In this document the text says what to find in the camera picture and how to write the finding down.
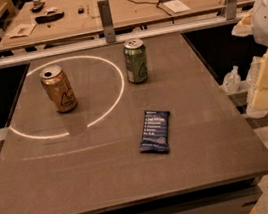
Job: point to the blue rxbar blueberry wrapper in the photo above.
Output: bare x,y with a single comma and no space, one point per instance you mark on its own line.
155,132

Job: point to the clear sanitizer bottle left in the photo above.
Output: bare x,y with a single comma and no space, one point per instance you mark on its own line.
232,81

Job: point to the white envelope on bench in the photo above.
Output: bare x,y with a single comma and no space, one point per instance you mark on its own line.
176,6

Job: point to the green soda can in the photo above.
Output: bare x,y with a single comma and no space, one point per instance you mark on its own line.
135,60

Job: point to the small black box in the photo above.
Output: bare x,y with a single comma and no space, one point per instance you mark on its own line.
80,10

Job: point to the gold soda can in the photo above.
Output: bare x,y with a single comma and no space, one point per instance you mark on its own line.
56,83

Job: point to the black tool on bench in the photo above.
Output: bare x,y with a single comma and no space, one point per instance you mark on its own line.
50,17

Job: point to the small paper card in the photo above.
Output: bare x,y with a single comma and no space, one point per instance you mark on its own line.
23,30

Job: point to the middle metal bracket post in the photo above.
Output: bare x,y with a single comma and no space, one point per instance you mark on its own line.
106,20

